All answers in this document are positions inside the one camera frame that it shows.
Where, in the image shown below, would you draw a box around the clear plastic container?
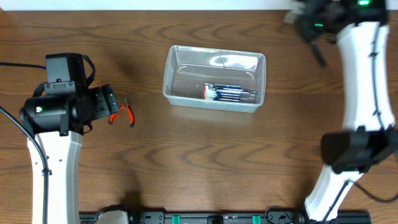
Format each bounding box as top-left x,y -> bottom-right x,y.
163,45 -> 267,113

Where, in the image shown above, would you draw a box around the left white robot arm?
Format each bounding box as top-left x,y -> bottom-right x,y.
21,81 -> 119,223

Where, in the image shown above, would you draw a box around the orange black pliers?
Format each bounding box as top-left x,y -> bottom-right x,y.
108,95 -> 136,128

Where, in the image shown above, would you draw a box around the precision screwdriver set case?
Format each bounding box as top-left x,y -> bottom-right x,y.
202,83 -> 257,103

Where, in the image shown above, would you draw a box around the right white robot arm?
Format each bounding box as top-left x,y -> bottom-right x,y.
288,0 -> 397,223

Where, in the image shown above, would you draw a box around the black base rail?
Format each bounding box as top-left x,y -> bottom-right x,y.
79,203 -> 373,224

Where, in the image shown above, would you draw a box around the small claw hammer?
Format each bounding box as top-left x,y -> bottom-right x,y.
310,42 -> 327,68

